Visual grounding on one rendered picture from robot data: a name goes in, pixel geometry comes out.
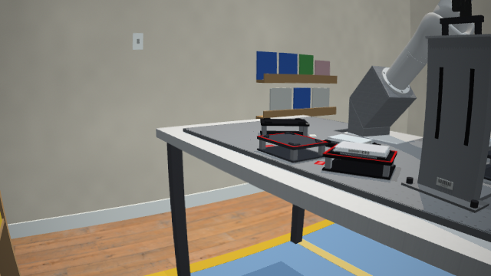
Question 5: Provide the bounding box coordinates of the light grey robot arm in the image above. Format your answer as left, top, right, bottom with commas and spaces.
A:
381, 0, 475, 95

